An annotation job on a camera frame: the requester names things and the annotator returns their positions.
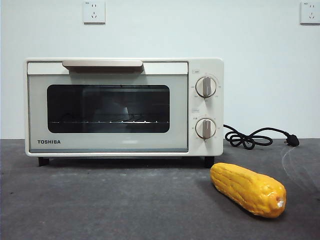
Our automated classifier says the oven door with beige handle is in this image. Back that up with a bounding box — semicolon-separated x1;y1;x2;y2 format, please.
26;59;189;153

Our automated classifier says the yellow corn cob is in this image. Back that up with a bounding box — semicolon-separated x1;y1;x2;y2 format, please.
209;162;288;218

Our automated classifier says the white oven knob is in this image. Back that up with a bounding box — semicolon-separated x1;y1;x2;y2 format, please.
195;76;217;98
195;118;217;140

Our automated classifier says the metal wire oven rack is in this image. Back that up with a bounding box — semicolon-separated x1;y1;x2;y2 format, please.
47;120;166;125

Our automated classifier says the white wall socket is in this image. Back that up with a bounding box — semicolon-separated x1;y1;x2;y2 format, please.
83;0;106;25
299;1;320;25

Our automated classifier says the white Toshiba toaster oven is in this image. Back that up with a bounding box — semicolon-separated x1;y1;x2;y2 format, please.
23;57;225;169

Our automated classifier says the black power cable with plug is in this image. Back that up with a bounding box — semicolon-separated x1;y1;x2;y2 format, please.
223;124;300;148

